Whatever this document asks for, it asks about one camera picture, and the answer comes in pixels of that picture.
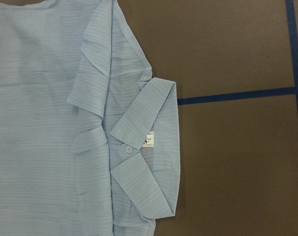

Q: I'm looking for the light blue button-up shirt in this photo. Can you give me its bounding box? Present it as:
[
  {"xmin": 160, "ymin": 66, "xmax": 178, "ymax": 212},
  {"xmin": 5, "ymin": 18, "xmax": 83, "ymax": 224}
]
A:
[{"xmin": 0, "ymin": 0, "xmax": 180, "ymax": 236}]

